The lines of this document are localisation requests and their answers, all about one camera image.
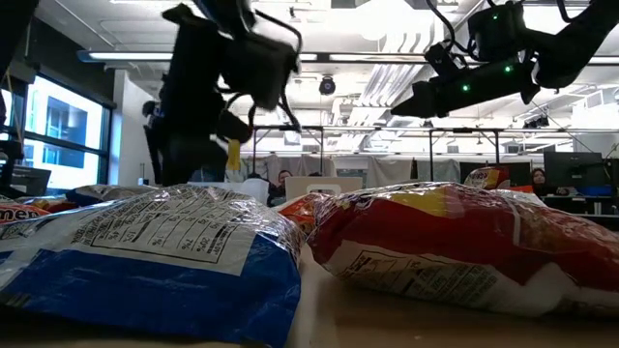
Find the black metal rack frame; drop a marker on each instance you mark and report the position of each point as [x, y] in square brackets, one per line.
[309, 128]

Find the white hanging cloth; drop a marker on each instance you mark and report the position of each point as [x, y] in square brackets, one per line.
[309, 164]
[387, 171]

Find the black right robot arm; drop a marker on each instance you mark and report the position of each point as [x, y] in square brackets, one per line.
[570, 43]

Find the dark background desk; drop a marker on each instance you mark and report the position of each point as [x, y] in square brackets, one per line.
[580, 205]

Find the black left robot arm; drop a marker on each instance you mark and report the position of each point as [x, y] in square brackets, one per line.
[256, 67]

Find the ceiling light strip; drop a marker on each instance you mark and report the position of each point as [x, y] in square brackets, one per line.
[126, 56]

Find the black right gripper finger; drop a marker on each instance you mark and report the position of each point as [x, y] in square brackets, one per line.
[421, 104]

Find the round black ceiling camera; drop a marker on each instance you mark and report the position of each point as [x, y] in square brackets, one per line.
[327, 86]

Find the white plastic bin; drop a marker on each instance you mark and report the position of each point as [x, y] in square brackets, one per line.
[348, 183]

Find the black ceiling spotlight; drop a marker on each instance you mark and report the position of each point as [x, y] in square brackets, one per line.
[537, 122]

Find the red orange Maruchan noodle pack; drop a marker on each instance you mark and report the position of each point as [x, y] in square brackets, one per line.
[53, 203]

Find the yellow tag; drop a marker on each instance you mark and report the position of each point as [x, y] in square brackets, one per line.
[233, 154]

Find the large glass window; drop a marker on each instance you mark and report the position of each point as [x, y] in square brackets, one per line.
[63, 121]

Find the person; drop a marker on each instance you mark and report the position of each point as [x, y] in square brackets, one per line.
[283, 180]
[539, 180]

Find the grey hanging cloth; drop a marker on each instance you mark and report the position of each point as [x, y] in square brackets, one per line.
[437, 169]

